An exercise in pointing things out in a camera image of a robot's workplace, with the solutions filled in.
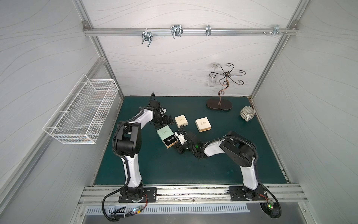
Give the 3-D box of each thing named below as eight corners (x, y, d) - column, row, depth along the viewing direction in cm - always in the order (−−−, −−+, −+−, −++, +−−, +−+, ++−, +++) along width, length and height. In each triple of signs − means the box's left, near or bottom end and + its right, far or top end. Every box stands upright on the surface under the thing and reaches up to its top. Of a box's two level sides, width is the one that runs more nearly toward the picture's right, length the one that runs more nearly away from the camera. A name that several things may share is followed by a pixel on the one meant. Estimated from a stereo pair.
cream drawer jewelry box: (199, 132, 99) (199, 129, 96) (194, 122, 105) (195, 118, 102) (211, 129, 101) (212, 126, 97) (206, 119, 107) (207, 116, 103)
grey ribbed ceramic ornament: (245, 123, 105) (248, 118, 100) (236, 114, 111) (239, 109, 106) (255, 117, 109) (259, 112, 104) (246, 109, 114) (249, 104, 109)
